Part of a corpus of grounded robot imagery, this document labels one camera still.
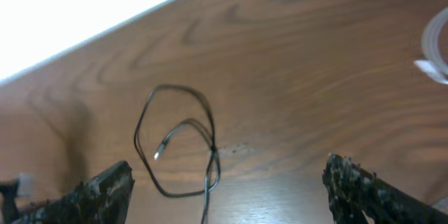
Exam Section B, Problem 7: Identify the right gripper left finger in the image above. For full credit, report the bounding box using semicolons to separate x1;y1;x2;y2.
11;161;134;224

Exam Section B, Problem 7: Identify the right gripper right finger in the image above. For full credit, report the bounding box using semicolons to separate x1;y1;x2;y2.
322;153;447;224

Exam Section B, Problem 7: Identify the black cable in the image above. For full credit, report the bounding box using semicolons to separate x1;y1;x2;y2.
133;83;221;224

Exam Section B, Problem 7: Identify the white cable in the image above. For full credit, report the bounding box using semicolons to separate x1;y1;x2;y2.
412;6;448;85

